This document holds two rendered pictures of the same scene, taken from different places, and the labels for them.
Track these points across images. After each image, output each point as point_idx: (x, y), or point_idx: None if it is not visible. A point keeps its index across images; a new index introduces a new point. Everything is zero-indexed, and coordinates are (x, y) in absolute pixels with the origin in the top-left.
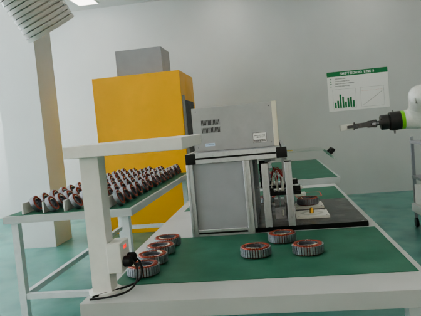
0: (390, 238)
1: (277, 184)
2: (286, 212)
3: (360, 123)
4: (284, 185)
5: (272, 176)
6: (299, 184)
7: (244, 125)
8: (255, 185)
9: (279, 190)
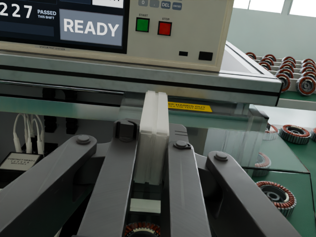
0: None
1: (24, 136)
2: (81, 211)
3: (43, 160)
4: (27, 150)
5: (28, 115)
6: (22, 171)
7: None
8: (34, 115)
9: (22, 150)
